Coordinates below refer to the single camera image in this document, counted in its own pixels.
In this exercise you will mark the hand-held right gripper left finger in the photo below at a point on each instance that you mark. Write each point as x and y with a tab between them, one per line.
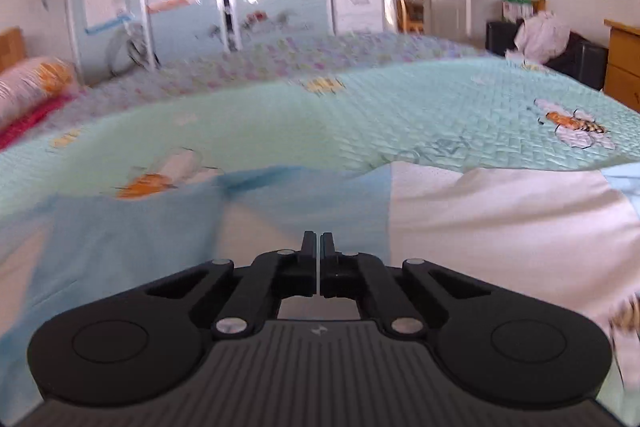
309	257

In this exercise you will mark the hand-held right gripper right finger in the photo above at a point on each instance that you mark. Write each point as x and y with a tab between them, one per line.
327	264

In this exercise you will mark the white and blue mesh shirt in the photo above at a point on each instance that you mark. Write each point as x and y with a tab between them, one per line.
475	217

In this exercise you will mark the white clothes pile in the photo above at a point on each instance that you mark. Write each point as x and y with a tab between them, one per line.
540	37

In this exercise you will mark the green bee-print quilt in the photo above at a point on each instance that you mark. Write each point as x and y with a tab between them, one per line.
350	122

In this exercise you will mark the purple heart-print bedsheet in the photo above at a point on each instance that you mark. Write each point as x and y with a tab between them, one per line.
275	62

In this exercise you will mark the white drawer cabinet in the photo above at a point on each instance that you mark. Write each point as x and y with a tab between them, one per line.
359	9

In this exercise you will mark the wooden chair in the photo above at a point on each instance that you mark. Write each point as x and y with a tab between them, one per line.
411	17

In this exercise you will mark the red pillow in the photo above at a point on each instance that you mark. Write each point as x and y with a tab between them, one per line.
30	122

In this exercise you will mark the green and white cardboard box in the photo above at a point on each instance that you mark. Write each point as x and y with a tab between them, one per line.
520	7

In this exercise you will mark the black armchair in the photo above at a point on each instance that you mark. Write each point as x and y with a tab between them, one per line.
585	62

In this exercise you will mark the wooden desk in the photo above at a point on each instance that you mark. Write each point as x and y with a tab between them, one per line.
625	67

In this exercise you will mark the wooden headboard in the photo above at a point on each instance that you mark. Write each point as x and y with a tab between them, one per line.
11	49

